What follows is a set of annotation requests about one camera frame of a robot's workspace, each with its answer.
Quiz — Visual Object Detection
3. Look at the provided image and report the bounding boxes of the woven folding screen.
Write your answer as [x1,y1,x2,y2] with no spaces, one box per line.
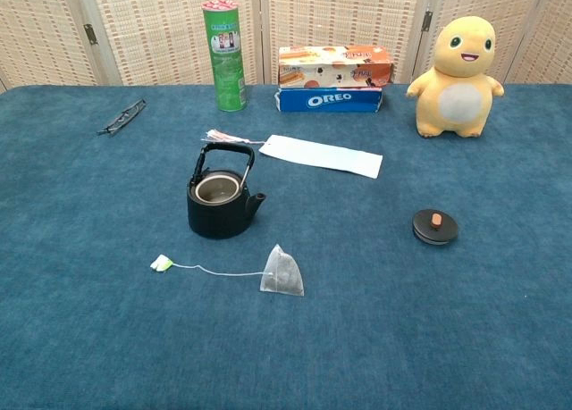
[0,0,572,94]

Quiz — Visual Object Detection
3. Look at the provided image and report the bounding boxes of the blue felt table cover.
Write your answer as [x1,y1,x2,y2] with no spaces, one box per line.
[0,83,572,410]

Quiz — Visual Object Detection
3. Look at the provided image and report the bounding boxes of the yellow plush toy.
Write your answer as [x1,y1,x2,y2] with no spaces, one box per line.
[405,15,506,139]

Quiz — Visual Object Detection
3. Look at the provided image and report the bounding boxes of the white bookmark with tassel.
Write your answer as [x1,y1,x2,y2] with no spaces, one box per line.
[200,129,384,180]

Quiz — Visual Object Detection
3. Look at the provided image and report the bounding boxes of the orange biscuit box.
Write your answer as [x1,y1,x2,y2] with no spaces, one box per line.
[277,45,396,89]

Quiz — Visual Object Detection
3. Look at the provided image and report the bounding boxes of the green chips can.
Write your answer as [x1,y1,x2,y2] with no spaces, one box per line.
[200,0,248,113]

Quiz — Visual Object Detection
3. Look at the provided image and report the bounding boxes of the black cast iron teapot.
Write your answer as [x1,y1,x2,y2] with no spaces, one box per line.
[186,142,267,240]

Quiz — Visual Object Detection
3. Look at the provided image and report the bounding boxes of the black eyeglasses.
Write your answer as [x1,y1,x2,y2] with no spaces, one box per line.
[97,98,147,138]

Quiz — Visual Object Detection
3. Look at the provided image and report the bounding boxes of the black teapot lid orange knob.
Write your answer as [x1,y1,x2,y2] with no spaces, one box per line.
[411,208,459,247]

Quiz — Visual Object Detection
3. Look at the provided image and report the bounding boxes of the blue Oreo box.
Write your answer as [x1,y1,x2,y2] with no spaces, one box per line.
[273,86,384,113]

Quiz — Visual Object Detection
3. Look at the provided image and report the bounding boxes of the pyramid tea bag with string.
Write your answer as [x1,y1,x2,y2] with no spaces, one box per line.
[150,244,306,297]

